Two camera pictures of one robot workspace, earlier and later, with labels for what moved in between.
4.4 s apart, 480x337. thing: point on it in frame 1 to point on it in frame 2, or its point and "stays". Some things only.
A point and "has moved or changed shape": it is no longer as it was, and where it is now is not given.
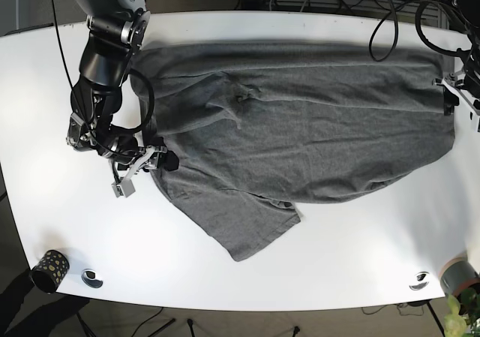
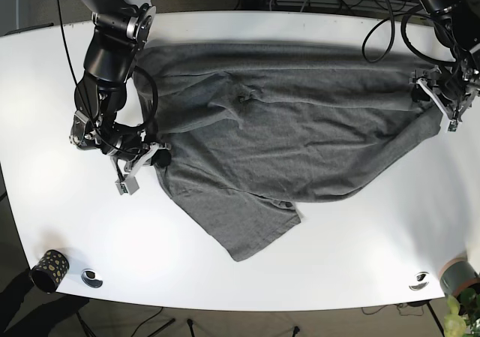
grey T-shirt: x=251 y=129 has moved or changed shape
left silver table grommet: x=89 y=277 stays
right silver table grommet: x=421 y=281 stays
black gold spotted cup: x=49 y=271 stays
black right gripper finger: x=450 y=100 to x=418 y=94
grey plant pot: x=458 y=275 stays
